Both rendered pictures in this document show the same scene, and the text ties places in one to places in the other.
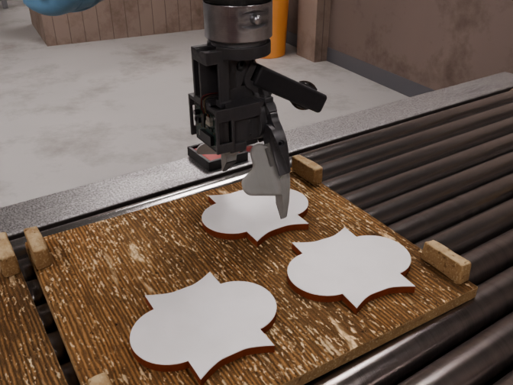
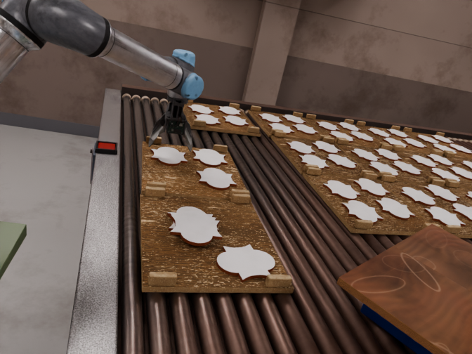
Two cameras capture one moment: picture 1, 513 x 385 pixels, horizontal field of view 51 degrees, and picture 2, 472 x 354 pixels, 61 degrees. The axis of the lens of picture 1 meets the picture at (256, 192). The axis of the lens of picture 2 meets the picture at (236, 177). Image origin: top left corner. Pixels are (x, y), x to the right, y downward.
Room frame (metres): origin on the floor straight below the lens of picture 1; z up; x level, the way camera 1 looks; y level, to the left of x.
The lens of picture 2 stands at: (0.03, 1.26, 1.53)
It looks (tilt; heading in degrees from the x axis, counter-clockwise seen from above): 24 degrees down; 284
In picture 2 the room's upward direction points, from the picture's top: 13 degrees clockwise
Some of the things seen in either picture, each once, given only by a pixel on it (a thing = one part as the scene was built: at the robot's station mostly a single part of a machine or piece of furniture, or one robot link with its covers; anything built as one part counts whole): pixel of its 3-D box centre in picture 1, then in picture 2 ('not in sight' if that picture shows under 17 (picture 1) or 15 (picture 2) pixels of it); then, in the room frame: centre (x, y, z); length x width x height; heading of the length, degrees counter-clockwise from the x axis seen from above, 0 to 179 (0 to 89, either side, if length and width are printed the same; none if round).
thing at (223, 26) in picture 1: (240, 22); (180, 91); (0.60, 0.02, 1.19); 0.08 x 0.08 x 0.05
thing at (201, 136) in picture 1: (234, 94); (175, 114); (0.60, 0.03, 1.11); 0.09 x 0.08 x 0.12; 121
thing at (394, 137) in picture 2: not in sight; (396, 138); (-0.24, -1.29, 0.94); 0.41 x 0.35 x 0.04; 125
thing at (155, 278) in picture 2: not in sight; (162, 279); (0.30, 0.62, 0.95); 0.06 x 0.02 x 0.03; 32
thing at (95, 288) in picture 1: (237, 268); (192, 170); (0.51, 0.02, 0.93); 0.41 x 0.35 x 0.02; 121
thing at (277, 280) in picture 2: not in sight; (278, 281); (0.07, 0.48, 0.95); 0.06 x 0.02 x 0.03; 32
